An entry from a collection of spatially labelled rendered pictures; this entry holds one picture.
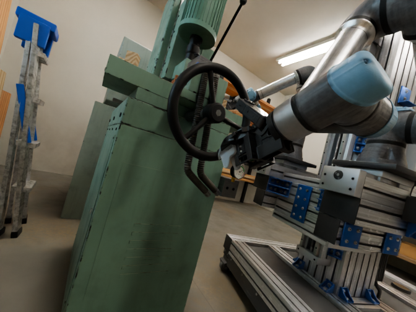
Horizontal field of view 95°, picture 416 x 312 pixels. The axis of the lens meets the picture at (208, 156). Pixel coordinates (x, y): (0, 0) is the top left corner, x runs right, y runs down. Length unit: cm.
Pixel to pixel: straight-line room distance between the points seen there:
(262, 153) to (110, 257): 61
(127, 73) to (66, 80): 247
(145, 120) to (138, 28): 286
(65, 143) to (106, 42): 146
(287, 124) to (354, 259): 97
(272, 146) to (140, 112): 46
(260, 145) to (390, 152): 62
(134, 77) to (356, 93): 59
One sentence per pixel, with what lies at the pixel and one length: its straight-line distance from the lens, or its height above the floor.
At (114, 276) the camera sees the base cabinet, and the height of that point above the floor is 21.
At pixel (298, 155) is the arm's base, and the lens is 126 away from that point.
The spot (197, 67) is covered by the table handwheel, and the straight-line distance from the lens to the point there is 57.
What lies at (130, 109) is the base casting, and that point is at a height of 76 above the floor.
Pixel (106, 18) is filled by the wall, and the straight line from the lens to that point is 343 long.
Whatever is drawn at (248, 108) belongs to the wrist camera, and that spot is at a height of 80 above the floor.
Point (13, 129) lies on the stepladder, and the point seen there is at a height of 56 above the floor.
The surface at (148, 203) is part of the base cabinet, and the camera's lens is 73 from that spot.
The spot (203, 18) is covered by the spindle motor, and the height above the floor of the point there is 123.
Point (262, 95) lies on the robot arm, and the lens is 142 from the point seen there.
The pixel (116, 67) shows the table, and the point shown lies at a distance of 70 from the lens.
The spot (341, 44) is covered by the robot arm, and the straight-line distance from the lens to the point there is 66.
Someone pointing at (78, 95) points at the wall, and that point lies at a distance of 312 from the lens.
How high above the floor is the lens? 66
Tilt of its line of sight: 2 degrees up
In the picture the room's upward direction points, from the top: 15 degrees clockwise
